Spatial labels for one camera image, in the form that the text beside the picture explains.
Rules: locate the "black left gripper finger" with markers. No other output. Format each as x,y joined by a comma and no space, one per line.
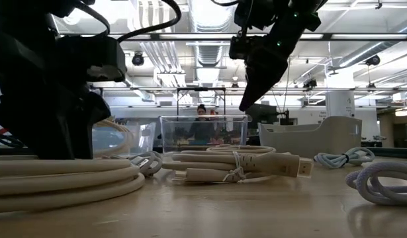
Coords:
80,132
37,135

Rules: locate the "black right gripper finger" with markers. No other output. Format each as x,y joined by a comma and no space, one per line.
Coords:
256,81
274,74

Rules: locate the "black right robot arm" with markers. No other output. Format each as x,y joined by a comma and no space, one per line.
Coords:
269,8

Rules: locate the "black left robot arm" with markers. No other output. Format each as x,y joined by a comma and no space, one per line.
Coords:
18,26

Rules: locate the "black background monitor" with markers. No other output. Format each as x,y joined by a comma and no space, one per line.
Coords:
262,114

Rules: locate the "clear plastic container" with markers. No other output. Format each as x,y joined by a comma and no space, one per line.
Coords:
140,139
203,132

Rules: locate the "person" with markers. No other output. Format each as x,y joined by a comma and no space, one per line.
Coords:
202,127

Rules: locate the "white round column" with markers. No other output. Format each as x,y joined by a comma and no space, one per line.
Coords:
340,104

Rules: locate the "white plastic bin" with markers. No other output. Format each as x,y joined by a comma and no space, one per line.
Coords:
315,139

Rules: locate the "bright rectangular lamp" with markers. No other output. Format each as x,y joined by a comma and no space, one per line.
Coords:
401,112

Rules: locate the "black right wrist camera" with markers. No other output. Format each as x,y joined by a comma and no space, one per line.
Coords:
241,48

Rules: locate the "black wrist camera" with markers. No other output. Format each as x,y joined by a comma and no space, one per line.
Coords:
90,56
241,48

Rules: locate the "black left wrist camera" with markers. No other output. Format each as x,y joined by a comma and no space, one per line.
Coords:
90,56

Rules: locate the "black horizontal frame bar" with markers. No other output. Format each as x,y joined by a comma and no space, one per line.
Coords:
355,36

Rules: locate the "silver ceiling duct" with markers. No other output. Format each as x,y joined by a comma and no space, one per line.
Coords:
208,29

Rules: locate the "black ceiling camera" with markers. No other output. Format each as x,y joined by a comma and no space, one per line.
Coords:
138,59
373,60

